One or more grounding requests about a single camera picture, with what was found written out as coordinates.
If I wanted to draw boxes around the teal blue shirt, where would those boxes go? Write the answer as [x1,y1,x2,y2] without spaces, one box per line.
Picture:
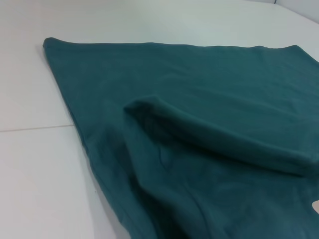
[42,36,319,239]

